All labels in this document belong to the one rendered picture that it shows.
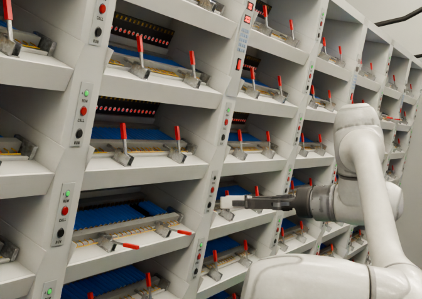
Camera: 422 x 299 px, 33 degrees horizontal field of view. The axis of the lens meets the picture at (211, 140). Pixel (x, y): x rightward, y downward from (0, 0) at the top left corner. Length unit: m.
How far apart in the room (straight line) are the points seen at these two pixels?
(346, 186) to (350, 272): 0.55
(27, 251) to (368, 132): 0.77
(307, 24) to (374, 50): 1.40
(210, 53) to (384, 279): 0.98
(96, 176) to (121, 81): 0.20
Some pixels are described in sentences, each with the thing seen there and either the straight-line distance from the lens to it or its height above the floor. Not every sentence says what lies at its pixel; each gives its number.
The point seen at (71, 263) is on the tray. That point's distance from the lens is 1.48.
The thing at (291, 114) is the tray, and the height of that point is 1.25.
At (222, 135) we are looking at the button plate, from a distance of 1.98.
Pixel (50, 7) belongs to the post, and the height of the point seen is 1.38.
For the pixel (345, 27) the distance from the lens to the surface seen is 3.31.
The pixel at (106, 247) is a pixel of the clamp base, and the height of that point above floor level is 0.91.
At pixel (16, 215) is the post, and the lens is 1.40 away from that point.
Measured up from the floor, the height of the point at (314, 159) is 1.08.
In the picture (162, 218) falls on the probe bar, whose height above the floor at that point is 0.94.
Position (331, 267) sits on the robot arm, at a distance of 1.16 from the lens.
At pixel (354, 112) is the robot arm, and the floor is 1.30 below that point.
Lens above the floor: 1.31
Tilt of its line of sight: 5 degrees down
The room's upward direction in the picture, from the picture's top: 11 degrees clockwise
